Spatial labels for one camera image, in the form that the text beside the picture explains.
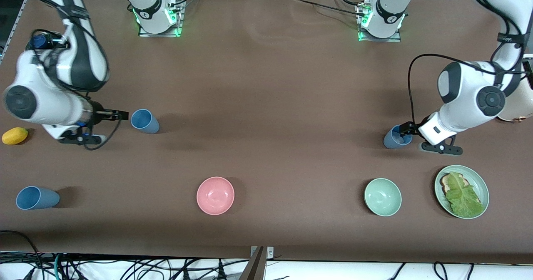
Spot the pale green bowl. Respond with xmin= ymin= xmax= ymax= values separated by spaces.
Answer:
xmin=364 ymin=178 xmax=402 ymax=217

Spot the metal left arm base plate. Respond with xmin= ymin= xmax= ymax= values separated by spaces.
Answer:
xmin=356 ymin=1 xmax=402 ymax=42

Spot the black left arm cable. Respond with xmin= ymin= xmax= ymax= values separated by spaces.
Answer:
xmin=407 ymin=0 xmax=533 ymax=123

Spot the toast bread slice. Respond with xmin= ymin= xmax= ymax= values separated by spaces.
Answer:
xmin=440 ymin=173 xmax=481 ymax=206

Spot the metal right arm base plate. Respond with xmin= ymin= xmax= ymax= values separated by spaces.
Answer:
xmin=138 ymin=0 xmax=184 ymax=38

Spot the blue plastic cup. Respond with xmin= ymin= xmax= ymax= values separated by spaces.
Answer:
xmin=130 ymin=109 xmax=160 ymax=134
xmin=383 ymin=124 xmax=413 ymax=149
xmin=16 ymin=186 xmax=60 ymax=211

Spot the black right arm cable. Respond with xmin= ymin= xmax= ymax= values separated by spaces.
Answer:
xmin=25 ymin=0 xmax=122 ymax=151

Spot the teal floor cable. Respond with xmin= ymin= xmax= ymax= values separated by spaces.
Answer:
xmin=52 ymin=253 xmax=64 ymax=280

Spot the pale green plate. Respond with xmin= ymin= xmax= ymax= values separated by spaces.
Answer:
xmin=434 ymin=165 xmax=490 ymax=219

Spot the long black tabletop cable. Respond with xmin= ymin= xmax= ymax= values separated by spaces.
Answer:
xmin=291 ymin=0 xmax=364 ymax=17

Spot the dark angled table post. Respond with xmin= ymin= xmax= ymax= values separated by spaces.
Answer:
xmin=238 ymin=247 xmax=267 ymax=280

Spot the pink bowl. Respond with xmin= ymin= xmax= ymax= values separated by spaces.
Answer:
xmin=196 ymin=176 xmax=235 ymax=216

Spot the green lettuce leaf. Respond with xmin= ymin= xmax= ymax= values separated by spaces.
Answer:
xmin=446 ymin=172 xmax=486 ymax=217

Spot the small metal table bracket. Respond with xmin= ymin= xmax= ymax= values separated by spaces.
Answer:
xmin=250 ymin=246 xmax=274 ymax=259

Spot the glass lid with blue knob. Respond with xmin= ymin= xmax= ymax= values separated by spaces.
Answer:
xmin=25 ymin=30 xmax=65 ymax=52

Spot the black looped floor cable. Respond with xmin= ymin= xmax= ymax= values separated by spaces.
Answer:
xmin=0 ymin=229 xmax=45 ymax=280

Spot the yellow lemon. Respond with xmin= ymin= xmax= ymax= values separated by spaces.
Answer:
xmin=2 ymin=127 xmax=29 ymax=145

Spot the beige rounded appliance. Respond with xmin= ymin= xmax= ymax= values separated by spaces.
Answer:
xmin=498 ymin=55 xmax=533 ymax=123

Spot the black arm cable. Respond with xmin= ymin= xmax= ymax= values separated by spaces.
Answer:
xmin=407 ymin=0 xmax=533 ymax=123
xmin=25 ymin=0 xmax=122 ymax=151

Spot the aluminium table edge rail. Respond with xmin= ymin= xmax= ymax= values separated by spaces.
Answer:
xmin=0 ymin=0 xmax=28 ymax=64

